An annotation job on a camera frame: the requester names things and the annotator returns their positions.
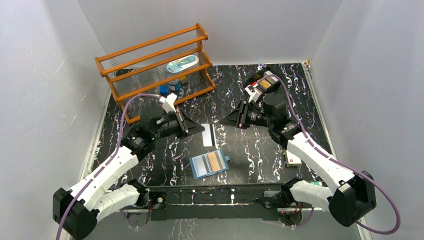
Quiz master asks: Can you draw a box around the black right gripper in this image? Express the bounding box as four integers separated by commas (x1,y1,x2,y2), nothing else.
219,99,274,130

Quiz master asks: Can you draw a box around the blue card holder wallet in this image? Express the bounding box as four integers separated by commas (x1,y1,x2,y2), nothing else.
189,148,230,180

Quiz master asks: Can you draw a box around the orange credit card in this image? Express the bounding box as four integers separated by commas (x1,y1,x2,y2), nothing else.
207,150,228,173

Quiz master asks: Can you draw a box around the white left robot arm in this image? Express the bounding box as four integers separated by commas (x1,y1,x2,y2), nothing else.
52,93,205,240

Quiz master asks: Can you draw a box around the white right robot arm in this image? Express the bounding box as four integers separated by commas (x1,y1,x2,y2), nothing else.
219,93,377,227

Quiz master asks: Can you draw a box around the black card tray box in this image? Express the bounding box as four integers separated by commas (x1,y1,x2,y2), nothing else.
242,67,281,97

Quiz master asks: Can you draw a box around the blue small box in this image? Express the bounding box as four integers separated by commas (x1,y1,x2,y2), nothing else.
159,85,169,96

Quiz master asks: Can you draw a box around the small blue lidded jar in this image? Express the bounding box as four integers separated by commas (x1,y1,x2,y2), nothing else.
167,78,182,92

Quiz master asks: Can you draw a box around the white red small box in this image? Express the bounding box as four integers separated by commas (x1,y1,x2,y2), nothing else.
285,150,302,168

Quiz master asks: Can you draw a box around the white blue packaged item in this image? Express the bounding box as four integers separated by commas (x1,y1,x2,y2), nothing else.
166,54,199,74

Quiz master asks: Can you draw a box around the orange wooden shelf rack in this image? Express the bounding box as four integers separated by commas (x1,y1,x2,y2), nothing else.
94,23,216,108

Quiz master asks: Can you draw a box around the green white marker pen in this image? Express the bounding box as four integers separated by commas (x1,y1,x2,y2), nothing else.
311,181,323,186

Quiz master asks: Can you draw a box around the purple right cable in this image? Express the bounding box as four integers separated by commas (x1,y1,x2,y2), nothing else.
256,74,402,235

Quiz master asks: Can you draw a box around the purple cable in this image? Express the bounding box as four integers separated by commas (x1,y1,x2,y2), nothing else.
256,74,402,235
55,93,167,240

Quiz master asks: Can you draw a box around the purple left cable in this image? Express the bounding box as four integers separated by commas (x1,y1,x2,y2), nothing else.
55,93,167,240

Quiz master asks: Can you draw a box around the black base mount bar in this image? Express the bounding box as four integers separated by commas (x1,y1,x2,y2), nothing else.
117,183,316,223

